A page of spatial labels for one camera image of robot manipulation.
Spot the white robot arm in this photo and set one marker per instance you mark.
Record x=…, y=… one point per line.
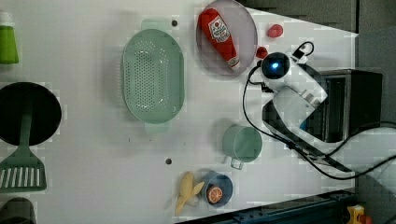
x=296, y=93

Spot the green metal cup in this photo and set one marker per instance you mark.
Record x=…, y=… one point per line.
x=242, y=144

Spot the green perforated colander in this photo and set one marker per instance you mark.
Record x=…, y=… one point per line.
x=152, y=66

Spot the blue bowl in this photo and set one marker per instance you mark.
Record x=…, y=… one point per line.
x=223, y=181

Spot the plush banana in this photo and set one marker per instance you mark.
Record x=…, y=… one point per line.
x=187, y=190

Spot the orange slice toy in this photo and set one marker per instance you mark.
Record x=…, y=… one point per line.
x=214, y=194

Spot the red plush strawberry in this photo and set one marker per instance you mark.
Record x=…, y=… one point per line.
x=275, y=31
x=261, y=52

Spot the red plush ketchup bottle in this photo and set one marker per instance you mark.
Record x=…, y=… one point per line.
x=219, y=36

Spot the grey round plate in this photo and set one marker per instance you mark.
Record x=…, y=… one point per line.
x=243, y=31

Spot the green slotted spatula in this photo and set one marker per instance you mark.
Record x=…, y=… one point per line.
x=22, y=170

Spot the yellow red toy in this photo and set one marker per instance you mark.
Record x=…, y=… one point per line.
x=357, y=216

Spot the green bottle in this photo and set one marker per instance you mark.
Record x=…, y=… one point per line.
x=8, y=46

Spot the dark grey container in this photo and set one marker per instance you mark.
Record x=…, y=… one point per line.
x=17, y=211

